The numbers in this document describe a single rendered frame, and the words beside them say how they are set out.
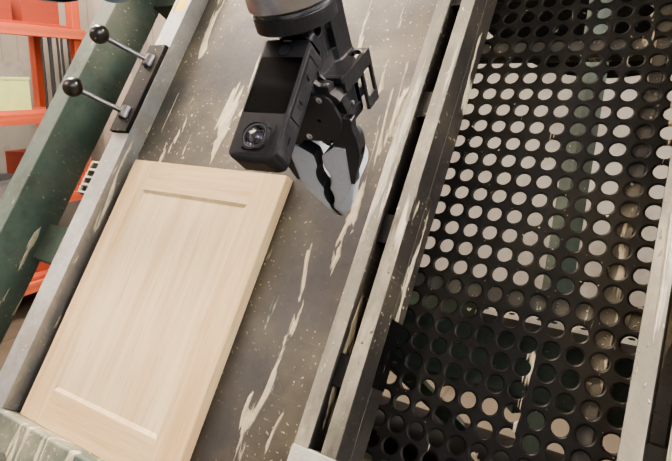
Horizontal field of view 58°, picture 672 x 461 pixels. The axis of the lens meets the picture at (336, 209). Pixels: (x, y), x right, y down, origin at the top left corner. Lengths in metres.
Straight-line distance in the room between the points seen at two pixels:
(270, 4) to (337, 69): 0.09
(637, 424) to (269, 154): 0.41
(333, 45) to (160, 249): 0.61
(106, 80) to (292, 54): 1.03
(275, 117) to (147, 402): 0.61
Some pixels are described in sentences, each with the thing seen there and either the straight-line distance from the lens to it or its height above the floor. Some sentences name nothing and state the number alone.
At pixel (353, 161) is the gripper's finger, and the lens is 0.55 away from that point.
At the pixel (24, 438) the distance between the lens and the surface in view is 1.13.
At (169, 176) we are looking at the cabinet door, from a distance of 1.14.
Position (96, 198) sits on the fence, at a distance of 1.23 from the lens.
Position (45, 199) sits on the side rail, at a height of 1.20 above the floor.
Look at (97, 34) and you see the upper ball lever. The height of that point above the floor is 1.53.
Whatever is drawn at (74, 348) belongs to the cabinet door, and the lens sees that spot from 1.15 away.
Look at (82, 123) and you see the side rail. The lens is 1.48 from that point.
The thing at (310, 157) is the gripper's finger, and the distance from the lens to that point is 0.57.
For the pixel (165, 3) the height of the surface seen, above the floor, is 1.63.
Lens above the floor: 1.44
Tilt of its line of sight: 12 degrees down
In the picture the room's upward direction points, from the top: straight up
